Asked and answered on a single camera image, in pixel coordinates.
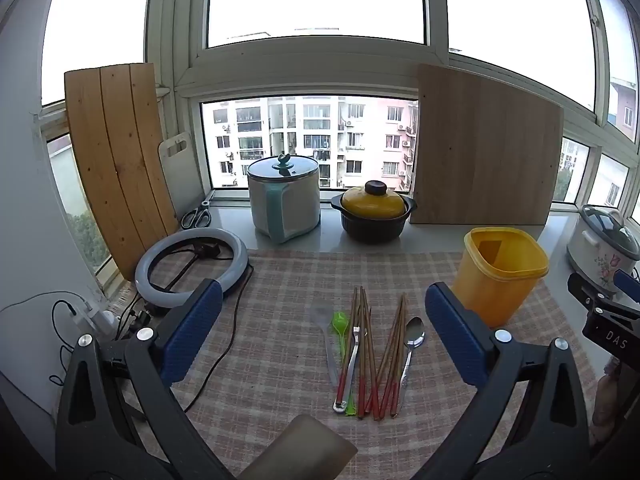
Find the light wooden board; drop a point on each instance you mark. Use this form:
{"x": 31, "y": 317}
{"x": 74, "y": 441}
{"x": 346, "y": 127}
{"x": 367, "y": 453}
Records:
{"x": 485, "y": 150}

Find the white pot with lid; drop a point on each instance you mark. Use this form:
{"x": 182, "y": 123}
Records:
{"x": 295, "y": 200}

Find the white window frame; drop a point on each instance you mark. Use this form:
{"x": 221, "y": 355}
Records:
{"x": 310, "y": 67}

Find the tan blurred object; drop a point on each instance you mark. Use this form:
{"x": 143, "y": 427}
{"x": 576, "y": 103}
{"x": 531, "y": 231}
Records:
{"x": 300, "y": 450}

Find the metal spoon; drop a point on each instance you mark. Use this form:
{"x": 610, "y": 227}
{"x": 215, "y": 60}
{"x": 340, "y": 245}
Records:
{"x": 415, "y": 332}

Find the white power adapter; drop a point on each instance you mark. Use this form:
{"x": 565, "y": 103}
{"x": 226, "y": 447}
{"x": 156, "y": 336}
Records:
{"x": 95, "y": 317}

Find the clear plastic spoon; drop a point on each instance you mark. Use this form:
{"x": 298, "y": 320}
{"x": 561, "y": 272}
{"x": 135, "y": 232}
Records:
{"x": 322, "y": 317}

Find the white plastic cutting board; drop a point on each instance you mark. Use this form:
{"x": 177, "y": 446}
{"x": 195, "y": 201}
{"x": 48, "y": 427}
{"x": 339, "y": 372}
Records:
{"x": 182, "y": 180}

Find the metal utensil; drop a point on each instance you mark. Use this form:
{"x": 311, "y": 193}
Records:
{"x": 350, "y": 360}

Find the bundle of red-tipped chopsticks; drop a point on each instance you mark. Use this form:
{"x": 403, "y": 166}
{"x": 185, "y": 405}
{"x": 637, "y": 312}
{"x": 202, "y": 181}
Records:
{"x": 361, "y": 395}

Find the checked tablecloth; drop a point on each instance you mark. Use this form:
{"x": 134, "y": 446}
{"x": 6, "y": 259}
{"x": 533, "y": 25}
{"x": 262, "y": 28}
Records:
{"x": 280, "y": 310}

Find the wooden plank board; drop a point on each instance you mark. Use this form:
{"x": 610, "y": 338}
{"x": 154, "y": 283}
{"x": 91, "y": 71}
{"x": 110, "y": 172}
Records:
{"x": 120, "y": 160}

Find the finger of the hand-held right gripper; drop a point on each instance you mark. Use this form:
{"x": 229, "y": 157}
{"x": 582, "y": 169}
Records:
{"x": 587, "y": 287}
{"x": 627, "y": 285}

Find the person's right hand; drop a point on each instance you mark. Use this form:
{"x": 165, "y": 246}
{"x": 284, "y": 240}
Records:
{"x": 606, "y": 390}

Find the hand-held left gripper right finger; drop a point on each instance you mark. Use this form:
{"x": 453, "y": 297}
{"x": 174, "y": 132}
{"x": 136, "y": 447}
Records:
{"x": 455, "y": 335}

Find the black clay pot yellow lid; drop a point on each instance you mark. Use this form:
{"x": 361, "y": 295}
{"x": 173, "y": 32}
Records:
{"x": 372, "y": 205}

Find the yellow plastic container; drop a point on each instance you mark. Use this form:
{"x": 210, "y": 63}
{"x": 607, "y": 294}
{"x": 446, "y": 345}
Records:
{"x": 495, "y": 295}

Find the floral white rice cooker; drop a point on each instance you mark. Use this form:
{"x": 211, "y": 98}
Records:
{"x": 595, "y": 250}

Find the green plastic spoon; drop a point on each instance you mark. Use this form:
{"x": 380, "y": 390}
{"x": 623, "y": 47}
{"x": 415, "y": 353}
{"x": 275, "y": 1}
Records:
{"x": 340, "y": 321}

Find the apartment buildings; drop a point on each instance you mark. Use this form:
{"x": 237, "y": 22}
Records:
{"x": 310, "y": 125}

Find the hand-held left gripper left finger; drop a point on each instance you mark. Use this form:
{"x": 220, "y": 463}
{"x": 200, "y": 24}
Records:
{"x": 192, "y": 330}

